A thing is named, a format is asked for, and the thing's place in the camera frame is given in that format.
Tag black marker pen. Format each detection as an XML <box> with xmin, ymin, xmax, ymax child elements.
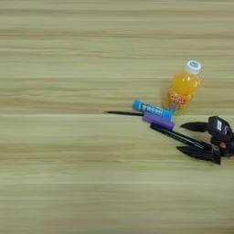
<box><xmin>149</xmin><ymin>122</ymin><xmax>213</xmax><ymax>151</ymax></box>

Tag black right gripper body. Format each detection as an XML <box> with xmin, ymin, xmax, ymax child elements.
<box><xmin>209</xmin><ymin>136</ymin><xmax>234</xmax><ymax>160</ymax></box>

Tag thin black stick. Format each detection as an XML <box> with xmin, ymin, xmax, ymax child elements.
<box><xmin>102</xmin><ymin>110</ymin><xmax>145</xmax><ymax>118</ymax></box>

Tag blue wrapped candy bar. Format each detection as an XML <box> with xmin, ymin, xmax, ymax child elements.
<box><xmin>131</xmin><ymin>99</ymin><xmax>175</xmax><ymax>122</ymax></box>

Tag orange juice bottle white cap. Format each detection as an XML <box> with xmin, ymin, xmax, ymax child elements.
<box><xmin>163</xmin><ymin>59</ymin><xmax>203</xmax><ymax>116</ymax></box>

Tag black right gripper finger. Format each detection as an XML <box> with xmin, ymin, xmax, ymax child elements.
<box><xmin>179</xmin><ymin>121</ymin><xmax>211</xmax><ymax>133</ymax></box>
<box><xmin>175</xmin><ymin>144</ymin><xmax>222</xmax><ymax>165</ymax></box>

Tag purple rectangular block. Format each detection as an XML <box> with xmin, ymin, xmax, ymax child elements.
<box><xmin>141</xmin><ymin>111</ymin><xmax>176</xmax><ymax>132</ymax></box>

